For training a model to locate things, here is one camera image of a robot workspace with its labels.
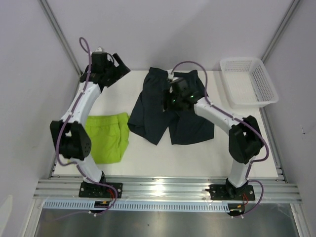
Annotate dark green shorts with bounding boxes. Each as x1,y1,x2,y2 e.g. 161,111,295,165
127,67,215,145

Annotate lime green shorts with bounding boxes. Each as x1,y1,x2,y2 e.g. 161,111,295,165
85,113,129,164

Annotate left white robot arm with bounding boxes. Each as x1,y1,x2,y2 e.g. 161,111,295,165
50,51,130,198

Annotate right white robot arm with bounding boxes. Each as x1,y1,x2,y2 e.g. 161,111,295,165
163,78,264,199

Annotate white plastic basket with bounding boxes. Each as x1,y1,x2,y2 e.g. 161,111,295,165
220,57,279,109

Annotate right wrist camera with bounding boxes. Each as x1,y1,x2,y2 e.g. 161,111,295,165
167,73,181,85

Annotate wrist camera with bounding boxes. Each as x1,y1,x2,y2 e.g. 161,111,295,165
167,73,181,85
94,47,105,52

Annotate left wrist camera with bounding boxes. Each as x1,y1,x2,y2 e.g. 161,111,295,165
94,47,105,52

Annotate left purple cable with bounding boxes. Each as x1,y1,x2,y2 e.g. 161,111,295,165
55,37,118,219

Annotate purple cable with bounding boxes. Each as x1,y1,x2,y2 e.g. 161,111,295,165
169,61,270,219
55,37,118,219

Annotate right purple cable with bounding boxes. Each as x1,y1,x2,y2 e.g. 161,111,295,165
169,61,270,219

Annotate left aluminium frame post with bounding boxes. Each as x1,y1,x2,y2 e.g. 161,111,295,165
38,0,82,76

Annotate aluminium frame post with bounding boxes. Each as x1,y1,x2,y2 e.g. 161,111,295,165
38,0,82,76
261,0,303,64

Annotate right aluminium frame post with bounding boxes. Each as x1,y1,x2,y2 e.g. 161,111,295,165
261,0,303,64

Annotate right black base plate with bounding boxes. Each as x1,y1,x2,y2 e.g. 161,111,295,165
205,184,255,201

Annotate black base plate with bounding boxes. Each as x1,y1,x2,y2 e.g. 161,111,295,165
79,182,123,199
205,184,255,201

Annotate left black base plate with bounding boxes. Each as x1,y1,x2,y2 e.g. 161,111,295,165
79,182,123,199

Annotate aluminium mounting rail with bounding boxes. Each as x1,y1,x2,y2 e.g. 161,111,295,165
33,175,302,203

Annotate perforated cable tray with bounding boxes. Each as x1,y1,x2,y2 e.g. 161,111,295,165
43,200,230,213

